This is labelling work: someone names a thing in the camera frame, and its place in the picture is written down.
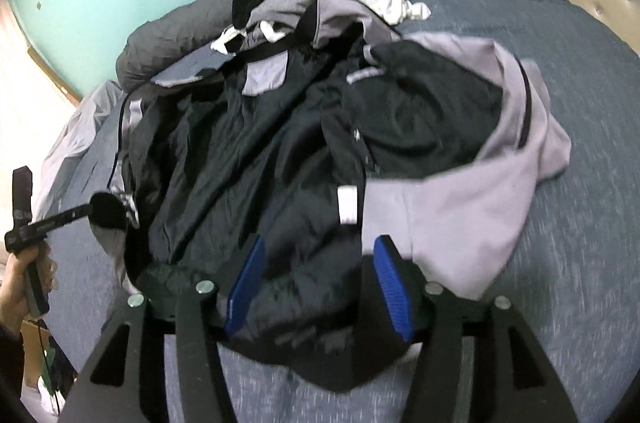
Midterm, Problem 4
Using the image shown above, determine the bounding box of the grey black zip jacket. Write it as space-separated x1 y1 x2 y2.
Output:
89 0 573 394

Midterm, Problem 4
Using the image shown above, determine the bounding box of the person's left hand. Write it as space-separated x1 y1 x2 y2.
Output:
1 242 58 339

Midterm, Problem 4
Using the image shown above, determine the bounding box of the light grey blanket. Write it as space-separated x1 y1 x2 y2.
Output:
32 80 124 221

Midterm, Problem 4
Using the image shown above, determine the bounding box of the blue patterned bed sheet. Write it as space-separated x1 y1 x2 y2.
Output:
46 0 639 422

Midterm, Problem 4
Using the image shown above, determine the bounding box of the pink window curtain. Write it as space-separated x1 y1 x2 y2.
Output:
0 0 75 230

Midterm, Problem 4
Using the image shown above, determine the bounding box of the white garment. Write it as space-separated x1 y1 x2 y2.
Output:
359 0 432 26

